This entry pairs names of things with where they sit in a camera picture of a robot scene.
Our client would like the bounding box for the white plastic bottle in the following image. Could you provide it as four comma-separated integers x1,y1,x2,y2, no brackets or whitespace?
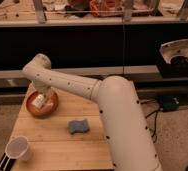
32,94,46,109

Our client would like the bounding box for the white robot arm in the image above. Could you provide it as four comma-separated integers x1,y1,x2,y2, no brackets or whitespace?
22,54,163,171

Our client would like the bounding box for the orange ceramic bowl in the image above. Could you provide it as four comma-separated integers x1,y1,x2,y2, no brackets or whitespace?
26,89,59,117

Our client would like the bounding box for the blue sponge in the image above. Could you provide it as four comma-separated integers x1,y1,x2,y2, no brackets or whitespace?
68,119,90,134

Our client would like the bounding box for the wooden folding table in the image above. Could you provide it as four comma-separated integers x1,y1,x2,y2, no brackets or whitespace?
11,84,113,171

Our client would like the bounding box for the dark box on floor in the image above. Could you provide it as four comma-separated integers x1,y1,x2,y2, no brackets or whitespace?
158,95,179,112

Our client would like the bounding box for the orange crate on shelf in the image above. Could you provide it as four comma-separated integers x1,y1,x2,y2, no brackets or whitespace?
89,0,122,17

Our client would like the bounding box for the clear plastic cup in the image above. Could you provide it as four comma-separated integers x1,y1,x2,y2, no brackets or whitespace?
5,136,32,162

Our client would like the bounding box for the black striped table leg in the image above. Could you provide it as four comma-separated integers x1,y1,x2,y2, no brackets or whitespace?
0,154,15,171

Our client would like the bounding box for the black cable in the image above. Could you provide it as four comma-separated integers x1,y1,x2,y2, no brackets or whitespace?
140,98,161,144

